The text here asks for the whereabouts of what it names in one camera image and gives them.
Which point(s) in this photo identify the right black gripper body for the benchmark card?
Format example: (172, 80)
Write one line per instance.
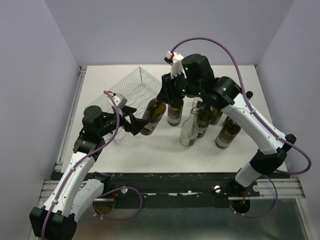
(178, 84)

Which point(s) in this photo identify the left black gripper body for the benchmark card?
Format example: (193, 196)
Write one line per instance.
(110, 123)

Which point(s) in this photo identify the dark green wine bottle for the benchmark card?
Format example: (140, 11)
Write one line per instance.
(174, 113)

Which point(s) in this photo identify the dark labelled wine bottle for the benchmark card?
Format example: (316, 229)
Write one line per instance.
(153, 114)

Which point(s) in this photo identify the short clear glass bottle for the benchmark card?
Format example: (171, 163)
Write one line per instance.
(190, 129)

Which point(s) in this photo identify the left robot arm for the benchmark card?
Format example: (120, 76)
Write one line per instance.
(58, 217)

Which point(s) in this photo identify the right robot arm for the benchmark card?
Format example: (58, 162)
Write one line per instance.
(192, 76)

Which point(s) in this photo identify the tall clear glass bottle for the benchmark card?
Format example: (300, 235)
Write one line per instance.
(197, 102)

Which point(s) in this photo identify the dark centre wine bottle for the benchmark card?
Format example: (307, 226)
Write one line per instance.
(203, 120)

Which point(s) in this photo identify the olive green wine bottle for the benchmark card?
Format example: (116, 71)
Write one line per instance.
(215, 116)

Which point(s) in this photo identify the front right dark bottle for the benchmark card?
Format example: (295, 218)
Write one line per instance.
(227, 134)

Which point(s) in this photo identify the far right green bottle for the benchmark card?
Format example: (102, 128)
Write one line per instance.
(249, 94)

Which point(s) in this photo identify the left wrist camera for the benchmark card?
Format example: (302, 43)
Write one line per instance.
(119, 100)

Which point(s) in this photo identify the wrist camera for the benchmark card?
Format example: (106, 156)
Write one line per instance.
(119, 100)
(174, 59)

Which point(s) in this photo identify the white wire wine rack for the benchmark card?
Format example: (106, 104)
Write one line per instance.
(139, 87)

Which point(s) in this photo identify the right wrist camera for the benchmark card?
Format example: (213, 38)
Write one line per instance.
(174, 59)

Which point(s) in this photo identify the aluminium frame rail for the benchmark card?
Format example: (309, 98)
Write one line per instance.
(287, 188)

